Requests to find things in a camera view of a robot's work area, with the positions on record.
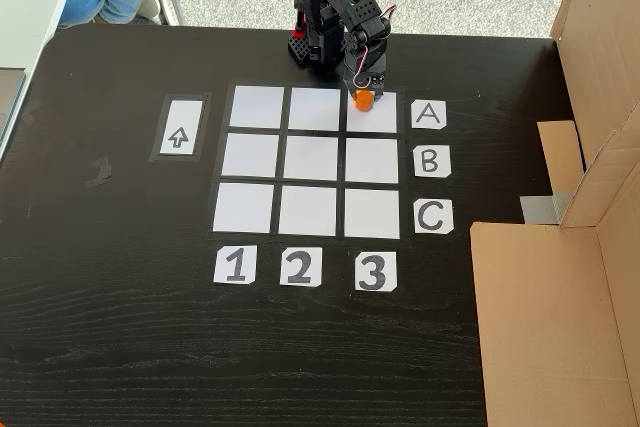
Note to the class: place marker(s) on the brown cardboard panel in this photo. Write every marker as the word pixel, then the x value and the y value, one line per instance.
pixel 600 22
pixel 540 322

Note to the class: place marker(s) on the white nine-square paper grid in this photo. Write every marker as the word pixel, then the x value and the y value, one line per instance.
pixel 310 162

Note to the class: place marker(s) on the clear tape scrap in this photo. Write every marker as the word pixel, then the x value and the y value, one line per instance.
pixel 98 172

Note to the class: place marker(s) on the red and black clamp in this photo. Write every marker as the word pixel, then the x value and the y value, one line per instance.
pixel 298 22

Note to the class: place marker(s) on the paper label letter A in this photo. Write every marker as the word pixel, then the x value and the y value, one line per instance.
pixel 429 115

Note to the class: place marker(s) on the paper label letter C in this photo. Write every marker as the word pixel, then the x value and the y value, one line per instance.
pixel 432 216

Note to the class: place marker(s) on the white arrow paper sheet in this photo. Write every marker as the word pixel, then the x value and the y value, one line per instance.
pixel 181 127

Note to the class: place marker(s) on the paper label number 3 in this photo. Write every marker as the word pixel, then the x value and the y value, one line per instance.
pixel 375 272

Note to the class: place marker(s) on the white side table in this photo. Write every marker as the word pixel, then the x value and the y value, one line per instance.
pixel 35 7

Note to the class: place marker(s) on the round orange token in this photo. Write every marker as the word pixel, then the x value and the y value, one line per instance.
pixel 364 101

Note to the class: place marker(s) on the paper label number 2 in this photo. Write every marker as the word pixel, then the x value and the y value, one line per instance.
pixel 300 267

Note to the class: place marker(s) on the paper label number 1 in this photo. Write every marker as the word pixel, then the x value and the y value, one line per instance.
pixel 235 265

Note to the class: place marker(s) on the paper label letter B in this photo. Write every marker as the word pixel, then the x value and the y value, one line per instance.
pixel 431 161

